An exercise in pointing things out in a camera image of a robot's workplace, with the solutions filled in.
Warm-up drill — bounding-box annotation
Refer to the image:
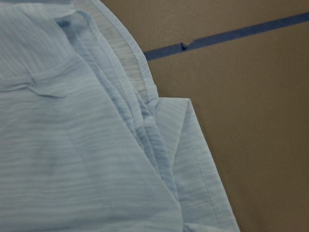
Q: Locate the light blue button-up shirt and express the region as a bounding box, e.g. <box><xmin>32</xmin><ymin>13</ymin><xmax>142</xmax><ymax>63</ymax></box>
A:
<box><xmin>0</xmin><ymin>0</ymin><xmax>239</xmax><ymax>232</ymax></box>

